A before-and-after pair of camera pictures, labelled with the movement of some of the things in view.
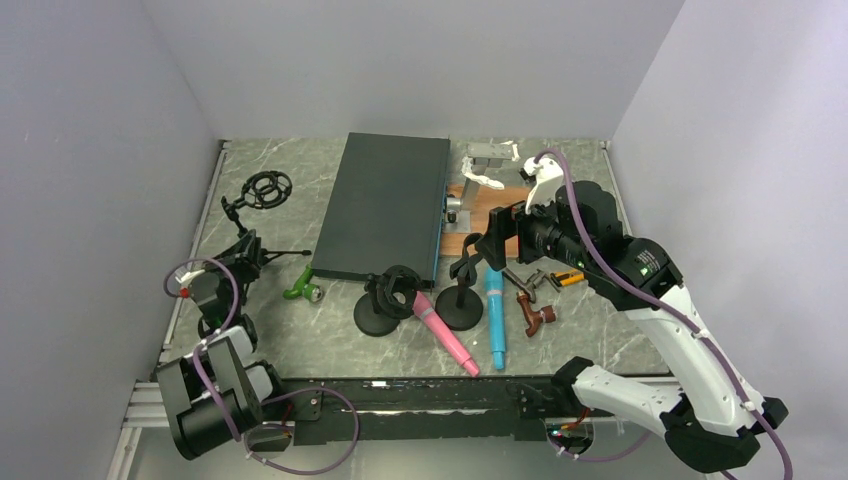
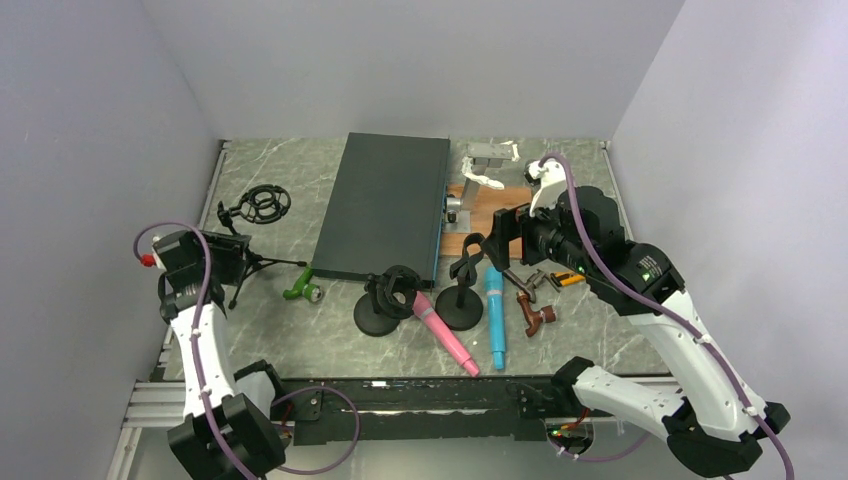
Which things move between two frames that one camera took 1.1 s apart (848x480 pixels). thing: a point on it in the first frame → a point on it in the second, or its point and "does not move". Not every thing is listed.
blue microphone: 496,314 does not move
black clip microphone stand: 460,307 does not move
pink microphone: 423,308 does not move
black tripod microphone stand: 263,189 → 263,203
